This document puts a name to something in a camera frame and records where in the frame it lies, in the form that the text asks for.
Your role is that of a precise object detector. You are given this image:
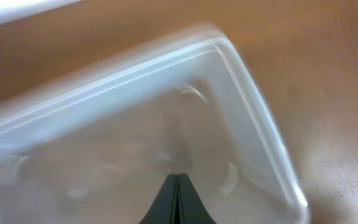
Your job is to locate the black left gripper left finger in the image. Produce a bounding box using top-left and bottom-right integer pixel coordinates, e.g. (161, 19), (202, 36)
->
(140, 174), (178, 224)

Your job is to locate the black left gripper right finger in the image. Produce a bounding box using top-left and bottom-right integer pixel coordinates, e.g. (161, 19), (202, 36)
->
(177, 174), (216, 224)

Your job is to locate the clear plastic container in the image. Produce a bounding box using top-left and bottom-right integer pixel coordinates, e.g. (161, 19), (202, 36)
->
(0, 26), (310, 223)

